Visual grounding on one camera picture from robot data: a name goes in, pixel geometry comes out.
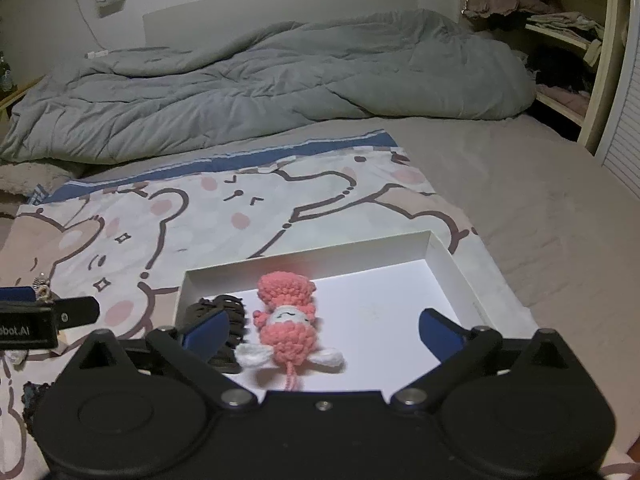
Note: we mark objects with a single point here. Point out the white louvered door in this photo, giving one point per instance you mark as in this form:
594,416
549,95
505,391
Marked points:
625,135

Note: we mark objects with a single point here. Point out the bear-printed blanket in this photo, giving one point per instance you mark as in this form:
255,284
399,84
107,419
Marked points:
225,220

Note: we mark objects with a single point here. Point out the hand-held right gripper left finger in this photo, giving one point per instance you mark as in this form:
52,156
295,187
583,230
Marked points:
207,331

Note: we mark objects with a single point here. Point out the cardboard box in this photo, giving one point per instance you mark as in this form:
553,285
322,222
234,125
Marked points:
607,60

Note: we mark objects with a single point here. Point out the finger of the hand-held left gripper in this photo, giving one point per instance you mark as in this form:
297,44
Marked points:
75,311
15,294

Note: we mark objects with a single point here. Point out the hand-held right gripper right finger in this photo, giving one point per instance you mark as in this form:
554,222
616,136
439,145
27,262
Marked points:
441,332

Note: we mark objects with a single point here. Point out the grey duvet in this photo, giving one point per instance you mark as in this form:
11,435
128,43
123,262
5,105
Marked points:
250,75

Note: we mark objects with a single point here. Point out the folded light clothes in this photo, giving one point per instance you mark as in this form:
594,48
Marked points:
565,22

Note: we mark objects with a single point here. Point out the dark lace item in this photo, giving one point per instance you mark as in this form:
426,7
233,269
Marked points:
35,400

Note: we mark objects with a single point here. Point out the crumpled pink clothes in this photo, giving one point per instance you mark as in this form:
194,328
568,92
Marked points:
505,1

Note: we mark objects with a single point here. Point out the folded pink clothes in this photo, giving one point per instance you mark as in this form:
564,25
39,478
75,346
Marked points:
567,99

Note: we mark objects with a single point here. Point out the pile of dark clothes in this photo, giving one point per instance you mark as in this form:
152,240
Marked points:
560,67

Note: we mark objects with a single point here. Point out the beige fluffy blanket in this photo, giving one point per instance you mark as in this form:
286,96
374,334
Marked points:
25,176

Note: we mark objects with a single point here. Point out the black braided hair clip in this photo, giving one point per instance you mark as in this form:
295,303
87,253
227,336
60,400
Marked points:
236,310

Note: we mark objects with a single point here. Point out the white shallow box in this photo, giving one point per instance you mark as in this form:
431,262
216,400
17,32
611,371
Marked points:
370,310

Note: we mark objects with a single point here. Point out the green bottle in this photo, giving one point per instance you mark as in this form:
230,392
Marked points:
5,76

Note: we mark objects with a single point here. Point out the wooden nightstand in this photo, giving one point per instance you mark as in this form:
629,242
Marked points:
15,102

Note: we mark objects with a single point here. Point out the pink crochet doll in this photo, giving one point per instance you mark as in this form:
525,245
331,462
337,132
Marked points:
290,330

